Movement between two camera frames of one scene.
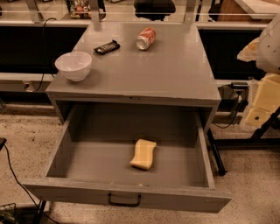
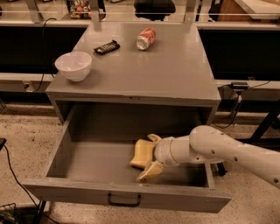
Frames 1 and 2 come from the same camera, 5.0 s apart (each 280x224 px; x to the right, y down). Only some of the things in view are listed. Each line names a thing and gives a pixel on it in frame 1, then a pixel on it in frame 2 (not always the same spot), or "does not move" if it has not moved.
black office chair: [154, 10] does not move
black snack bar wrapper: [107, 48] does not move
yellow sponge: [143, 154] does not move
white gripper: [269, 48] -> [163, 151]
